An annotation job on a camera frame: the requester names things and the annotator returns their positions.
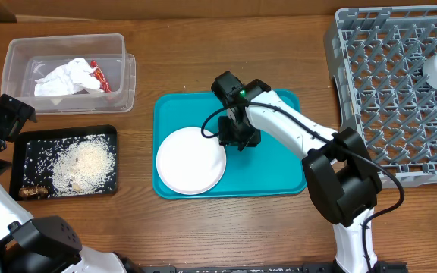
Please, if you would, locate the brown food scrap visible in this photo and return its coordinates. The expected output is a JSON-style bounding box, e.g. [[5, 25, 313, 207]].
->
[[18, 186, 49, 199]]

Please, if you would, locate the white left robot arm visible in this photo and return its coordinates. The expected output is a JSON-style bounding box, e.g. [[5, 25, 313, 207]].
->
[[0, 95, 141, 273]]

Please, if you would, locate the clear plastic bin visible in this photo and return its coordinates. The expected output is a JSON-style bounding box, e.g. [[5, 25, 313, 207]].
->
[[1, 33, 137, 115]]

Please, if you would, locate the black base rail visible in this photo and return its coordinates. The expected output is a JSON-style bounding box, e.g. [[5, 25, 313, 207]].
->
[[141, 262, 409, 273]]

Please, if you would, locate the grey dishwasher rack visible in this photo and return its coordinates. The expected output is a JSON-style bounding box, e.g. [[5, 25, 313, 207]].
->
[[324, 5, 437, 187]]

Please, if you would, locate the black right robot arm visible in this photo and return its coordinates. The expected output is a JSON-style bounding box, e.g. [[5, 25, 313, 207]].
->
[[211, 71, 382, 272]]

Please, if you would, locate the white tissue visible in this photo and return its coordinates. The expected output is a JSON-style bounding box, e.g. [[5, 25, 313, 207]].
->
[[34, 58, 105, 97]]

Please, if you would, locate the black food waste tray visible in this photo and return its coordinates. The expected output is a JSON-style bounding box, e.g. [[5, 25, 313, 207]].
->
[[9, 125, 118, 201]]

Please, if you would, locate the red snack wrapper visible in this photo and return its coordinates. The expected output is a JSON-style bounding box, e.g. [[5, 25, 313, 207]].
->
[[90, 60, 112, 93]]

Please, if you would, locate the large white plate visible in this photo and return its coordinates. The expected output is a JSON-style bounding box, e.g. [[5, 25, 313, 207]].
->
[[156, 127, 227, 196]]

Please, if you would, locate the spilled rice pile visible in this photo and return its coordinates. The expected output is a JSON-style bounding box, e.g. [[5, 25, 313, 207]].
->
[[49, 134, 117, 197]]

